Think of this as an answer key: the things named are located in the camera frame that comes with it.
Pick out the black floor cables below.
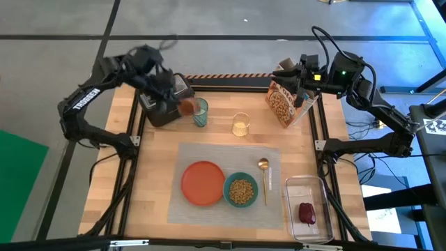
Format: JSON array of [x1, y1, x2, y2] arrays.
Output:
[[344, 118, 414, 185]]

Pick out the Cheerios cereal box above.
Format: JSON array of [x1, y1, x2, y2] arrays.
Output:
[[264, 57, 320, 129]]

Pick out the black side table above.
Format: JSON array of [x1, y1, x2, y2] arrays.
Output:
[[409, 99, 446, 251]]

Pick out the teal bowl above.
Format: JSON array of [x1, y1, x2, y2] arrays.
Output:
[[222, 172, 259, 208]]

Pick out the dark red fruit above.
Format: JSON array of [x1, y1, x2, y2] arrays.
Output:
[[298, 202, 317, 227]]

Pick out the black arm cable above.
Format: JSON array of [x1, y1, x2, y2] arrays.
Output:
[[311, 25, 378, 104]]

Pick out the cereal pieces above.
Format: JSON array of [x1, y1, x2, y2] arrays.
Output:
[[229, 178, 254, 205]]

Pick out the green floor mat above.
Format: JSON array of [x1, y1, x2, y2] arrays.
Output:
[[0, 129, 49, 244]]

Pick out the white paper sheet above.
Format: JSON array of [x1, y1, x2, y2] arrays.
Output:
[[361, 184, 402, 235]]

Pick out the orange plate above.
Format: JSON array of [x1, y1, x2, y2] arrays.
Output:
[[180, 160, 226, 207]]

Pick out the hazard striped bar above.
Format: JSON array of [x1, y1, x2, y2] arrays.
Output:
[[183, 73, 275, 79]]

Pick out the teal faceted cup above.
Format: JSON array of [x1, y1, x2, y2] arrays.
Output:
[[192, 98, 209, 128]]

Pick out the clear plastic container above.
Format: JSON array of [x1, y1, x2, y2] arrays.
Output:
[[284, 175, 335, 244]]

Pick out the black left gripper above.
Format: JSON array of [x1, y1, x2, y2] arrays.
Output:
[[144, 69, 191, 118]]

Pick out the brown toast slice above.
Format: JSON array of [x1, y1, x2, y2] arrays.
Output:
[[178, 98, 200, 117]]

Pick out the clear ribbed juice glass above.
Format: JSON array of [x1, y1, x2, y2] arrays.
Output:
[[231, 112, 251, 137]]

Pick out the gold spoon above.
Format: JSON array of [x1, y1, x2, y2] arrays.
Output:
[[258, 158, 270, 206]]

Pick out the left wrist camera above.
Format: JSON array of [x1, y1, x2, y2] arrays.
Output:
[[134, 44, 164, 73]]

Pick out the grey woven placemat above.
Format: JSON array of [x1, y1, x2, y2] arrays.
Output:
[[167, 142, 285, 230]]

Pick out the black aluminium table frame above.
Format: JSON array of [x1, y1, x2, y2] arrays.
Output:
[[78, 78, 374, 251]]

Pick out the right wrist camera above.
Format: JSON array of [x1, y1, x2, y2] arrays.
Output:
[[300, 54, 321, 70]]

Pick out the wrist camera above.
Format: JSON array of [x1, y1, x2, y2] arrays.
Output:
[[134, 44, 164, 73], [300, 54, 321, 70]]

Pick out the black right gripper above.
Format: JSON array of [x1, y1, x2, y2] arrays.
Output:
[[271, 68, 332, 107]]

